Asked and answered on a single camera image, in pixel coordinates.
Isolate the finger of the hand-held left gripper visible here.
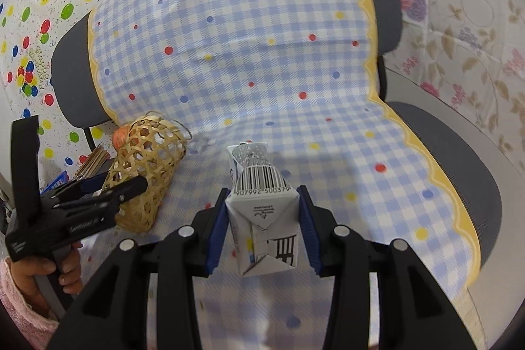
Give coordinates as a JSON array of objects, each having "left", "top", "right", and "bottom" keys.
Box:
[
  {"left": 61, "top": 176, "right": 148, "bottom": 211},
  {"left": 52, "top": 175, "right": 112, "bottom": 200}
]

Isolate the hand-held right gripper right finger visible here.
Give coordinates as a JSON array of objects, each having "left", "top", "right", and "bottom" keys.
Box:
[{"left": 297, "top": 185, "right": 489, "bottom": 350}]

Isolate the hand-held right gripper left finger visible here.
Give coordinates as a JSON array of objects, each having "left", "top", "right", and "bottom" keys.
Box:
[{"left": 49, "top": 188, "right": 231, "bottom": 350}]

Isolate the woven bamboo basket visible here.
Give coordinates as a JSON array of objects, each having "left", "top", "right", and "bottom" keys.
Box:
[{"left": 102, "top": 111, "right": 192, "bottom": 232}]

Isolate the white milk carton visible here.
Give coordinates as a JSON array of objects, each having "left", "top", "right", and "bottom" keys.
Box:
[{"left": 225, "top": 143, "right": 299, "bottom": 277}]

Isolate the person's left forearm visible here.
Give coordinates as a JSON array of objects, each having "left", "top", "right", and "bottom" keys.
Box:
[{"left": 0, "top": 256, "right": 60, "bottom": 350}]

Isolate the person's left hand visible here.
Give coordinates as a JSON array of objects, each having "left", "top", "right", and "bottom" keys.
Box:
[{"left": 10, "top": 241, "right": 85, "bottom": 307}]

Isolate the brown paper bundle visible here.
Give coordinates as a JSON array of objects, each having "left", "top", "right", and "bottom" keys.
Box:
[{"left": 76, "top": 145, "right": 112, "bottom": 183}]

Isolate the blue plastic crate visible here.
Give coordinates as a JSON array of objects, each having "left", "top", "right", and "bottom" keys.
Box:
[{"left": 41, "top": 172, "right": 71, "bottom": 194}]

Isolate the orange fuzzy ornament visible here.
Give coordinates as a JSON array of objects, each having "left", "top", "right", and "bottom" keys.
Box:
[{"left": 113, "top": 126, "right": 134, "bottom": 151}]

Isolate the dark grey chair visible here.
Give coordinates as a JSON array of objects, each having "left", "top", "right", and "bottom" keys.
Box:
[{"left": 51, "top": 0, "right": 503, "bottom": 289}]

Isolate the blue checked dotted cloth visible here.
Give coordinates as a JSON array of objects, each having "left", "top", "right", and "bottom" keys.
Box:
[{"left": 87, "top": 0, "right": 482, "bottom": 350}]

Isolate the floral wall sheet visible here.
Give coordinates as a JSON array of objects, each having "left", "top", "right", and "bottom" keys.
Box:
[{"left": 357, "top": 0, "right": 525, "bottom": 189}]

